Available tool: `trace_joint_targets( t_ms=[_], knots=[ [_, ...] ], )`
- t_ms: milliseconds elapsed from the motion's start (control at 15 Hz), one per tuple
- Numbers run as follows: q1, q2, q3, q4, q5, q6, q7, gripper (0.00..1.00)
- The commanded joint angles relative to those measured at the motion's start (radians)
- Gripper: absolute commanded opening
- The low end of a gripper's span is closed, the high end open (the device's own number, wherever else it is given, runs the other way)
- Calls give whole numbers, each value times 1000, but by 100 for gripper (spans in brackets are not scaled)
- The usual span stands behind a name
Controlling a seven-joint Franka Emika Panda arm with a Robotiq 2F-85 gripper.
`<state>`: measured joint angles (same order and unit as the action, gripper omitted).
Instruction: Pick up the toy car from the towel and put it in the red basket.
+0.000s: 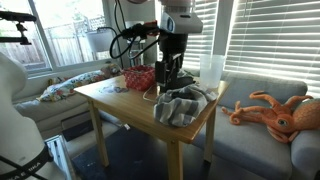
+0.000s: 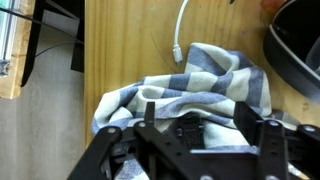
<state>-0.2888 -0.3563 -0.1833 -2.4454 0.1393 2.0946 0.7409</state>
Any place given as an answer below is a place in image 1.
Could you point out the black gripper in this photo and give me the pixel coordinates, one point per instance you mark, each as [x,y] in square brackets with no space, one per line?
[172,46]

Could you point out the grey striped towel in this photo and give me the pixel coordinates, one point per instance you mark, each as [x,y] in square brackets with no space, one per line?
[180,110]

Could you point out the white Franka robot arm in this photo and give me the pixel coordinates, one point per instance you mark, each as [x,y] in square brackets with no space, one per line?
[16,133]

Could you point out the red woven basket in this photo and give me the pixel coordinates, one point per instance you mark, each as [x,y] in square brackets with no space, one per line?
[140,78]

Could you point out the small plush toy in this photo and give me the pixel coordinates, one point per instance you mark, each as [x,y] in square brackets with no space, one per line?
[111,70]

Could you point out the black bowl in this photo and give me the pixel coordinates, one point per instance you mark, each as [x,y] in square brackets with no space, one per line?
[186,81]

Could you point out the translucent plastic cup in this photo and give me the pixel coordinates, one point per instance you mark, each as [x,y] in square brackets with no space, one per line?
[212,71]

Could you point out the wooden table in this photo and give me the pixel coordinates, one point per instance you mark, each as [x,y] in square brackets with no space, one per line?
[133,106]

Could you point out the dark blue rug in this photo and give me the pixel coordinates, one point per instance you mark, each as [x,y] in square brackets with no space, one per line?
[133,156]

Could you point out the floral patterned pillow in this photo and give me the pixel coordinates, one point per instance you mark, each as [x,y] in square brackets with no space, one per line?
[70,86]

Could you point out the dark box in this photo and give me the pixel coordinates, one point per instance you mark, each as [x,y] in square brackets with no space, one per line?
[77,126]

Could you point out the grey sectional sofa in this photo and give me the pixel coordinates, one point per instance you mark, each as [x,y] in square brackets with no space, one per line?
[253,143]

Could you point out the wide white window blind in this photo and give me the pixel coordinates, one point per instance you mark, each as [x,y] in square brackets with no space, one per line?
[276,36]

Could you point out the orange octopus plush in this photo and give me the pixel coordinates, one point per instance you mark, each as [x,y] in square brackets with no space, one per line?
[280,116]

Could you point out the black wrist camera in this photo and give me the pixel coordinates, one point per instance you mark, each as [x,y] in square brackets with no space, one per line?
[140,30]

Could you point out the white metal frame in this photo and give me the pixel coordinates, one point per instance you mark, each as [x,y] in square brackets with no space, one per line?
[60,153]

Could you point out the black camera on tripod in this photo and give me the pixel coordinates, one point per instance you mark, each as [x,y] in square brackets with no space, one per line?
[15,16]

